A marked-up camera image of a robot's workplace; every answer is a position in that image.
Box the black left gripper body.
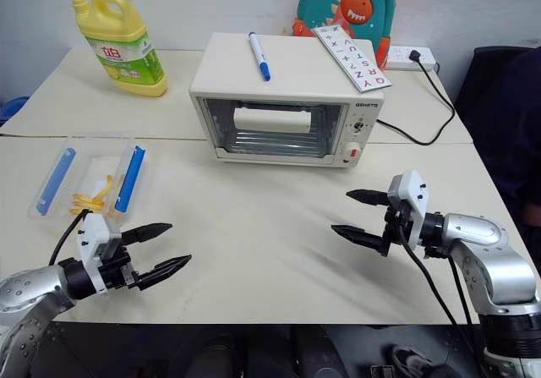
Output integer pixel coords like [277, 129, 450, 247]
[98, 244, 143, 293]

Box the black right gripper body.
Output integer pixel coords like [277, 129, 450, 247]
[379, 202, 418, 257]

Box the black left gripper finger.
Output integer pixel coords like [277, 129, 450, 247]
[121, 222, 174, 245]
[135, 254, 193, 292]

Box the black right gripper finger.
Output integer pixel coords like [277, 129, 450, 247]
[345, 189, 391, 208]
[330, 223, 388, 257]

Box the clear plastic tray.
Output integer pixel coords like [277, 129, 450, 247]
[26, 131, 150, 227]

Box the cream toaster oven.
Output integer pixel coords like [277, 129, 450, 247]
[188, 31, 387, 171]

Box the blue container clip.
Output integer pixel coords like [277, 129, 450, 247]
[114, 144, 147, 214]
[34, 145, 78, 216]

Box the grey sneaker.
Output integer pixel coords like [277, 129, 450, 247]
[390, 343, 450, 378]

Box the white letter card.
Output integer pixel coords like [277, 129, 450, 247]
[311, 25, 394, 92]

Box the white power strip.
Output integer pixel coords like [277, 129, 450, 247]
[385, 44, 438, 73]

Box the person in dark clothes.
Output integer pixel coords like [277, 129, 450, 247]
[496, 46, 541, 227]

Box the yellow detergent bottle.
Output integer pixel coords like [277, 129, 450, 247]
[57, 0, 170, 99]

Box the blue and white marker pen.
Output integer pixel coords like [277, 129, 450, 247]
[247, 31, 272, 83]

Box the blue plastic basin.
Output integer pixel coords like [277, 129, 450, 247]
[0, 96, 30, 126]

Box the teal dinosaur backpack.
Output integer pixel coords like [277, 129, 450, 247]
[292, 0, 399, 68]

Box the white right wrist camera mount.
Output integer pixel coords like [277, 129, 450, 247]
[387, 169, 434, 246]

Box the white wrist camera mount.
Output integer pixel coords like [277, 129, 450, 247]
[76, 212, 124, 297]
[387, 169, 434, 246]

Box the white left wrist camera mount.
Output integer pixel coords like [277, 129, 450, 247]
[76, 212, 124, 297]

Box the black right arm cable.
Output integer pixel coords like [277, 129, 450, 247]
[394, 212, 487, 353]

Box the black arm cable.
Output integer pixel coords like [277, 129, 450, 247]
[47, 208, 93, 267]
[394, 212, 487, 353]

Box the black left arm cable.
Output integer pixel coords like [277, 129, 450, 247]
[47, 208, 93, 267]

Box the black power cable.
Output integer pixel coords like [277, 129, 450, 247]
[375, 58, 457, 147]

